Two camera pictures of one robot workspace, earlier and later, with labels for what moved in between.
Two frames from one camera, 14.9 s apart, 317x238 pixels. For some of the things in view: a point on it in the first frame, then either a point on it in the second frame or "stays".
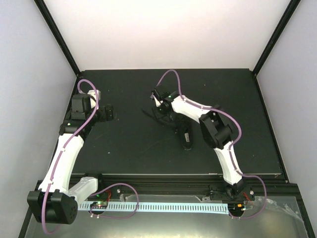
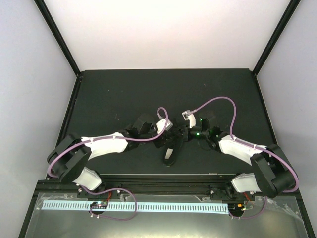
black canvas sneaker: x=180 y=123 → x=173 y=148
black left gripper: x=103 y=117 → x=162 y=141
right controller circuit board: x=236 y=208 stays
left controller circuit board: x=99 y=205 stays
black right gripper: x=170 y=112 → x=186 y=137
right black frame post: x=276 y=35 stays
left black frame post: x=43 y=11 stays
